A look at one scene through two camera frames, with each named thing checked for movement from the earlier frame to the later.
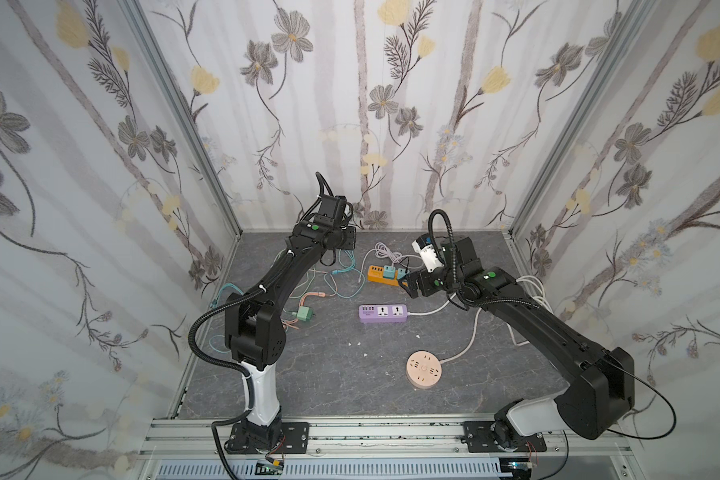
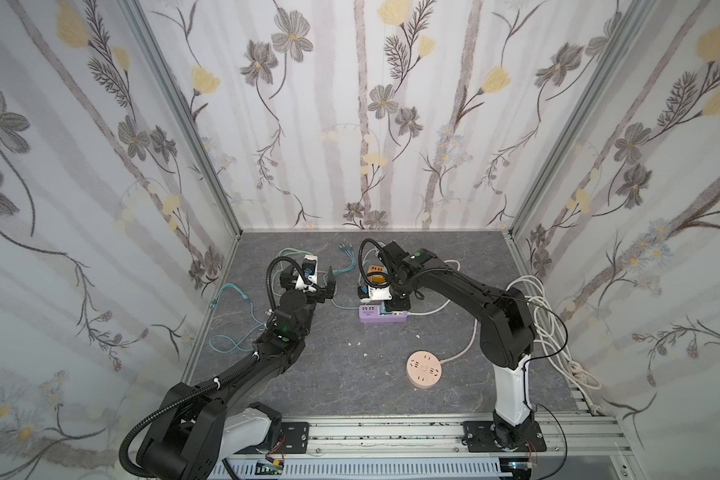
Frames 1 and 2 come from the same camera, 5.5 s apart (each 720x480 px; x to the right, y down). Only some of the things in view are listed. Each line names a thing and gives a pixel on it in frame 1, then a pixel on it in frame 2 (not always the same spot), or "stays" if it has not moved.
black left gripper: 346,237 → 322,289
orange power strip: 376,273 stays
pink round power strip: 423,369 stays
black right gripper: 413,282 → 390,301
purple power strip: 383,312 stays
